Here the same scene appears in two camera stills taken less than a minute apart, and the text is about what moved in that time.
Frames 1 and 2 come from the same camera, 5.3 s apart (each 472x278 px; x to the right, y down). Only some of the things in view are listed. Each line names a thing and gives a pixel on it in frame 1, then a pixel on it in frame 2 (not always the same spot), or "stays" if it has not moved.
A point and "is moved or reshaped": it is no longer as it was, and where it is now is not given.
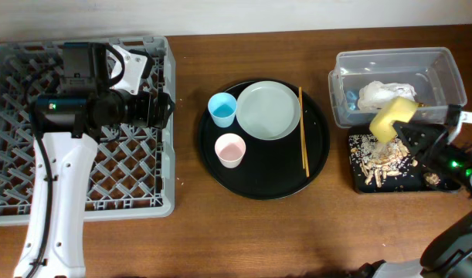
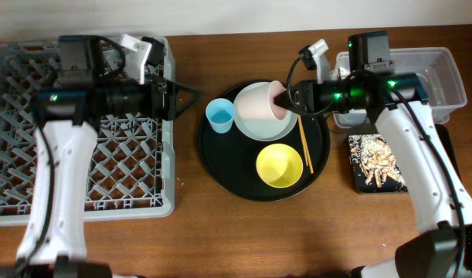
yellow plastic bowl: x=398 y=110 is moved or reshaped
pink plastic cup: x=229 y=150 -> x=255 y=101
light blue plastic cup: x=222 y=106 is moved or reshaped
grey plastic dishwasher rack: x=131 y=172 stays
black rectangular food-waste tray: x=388 y=167 stays
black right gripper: x=425 y=142 -> x=309 y=98
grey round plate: x=268 y=110 stays
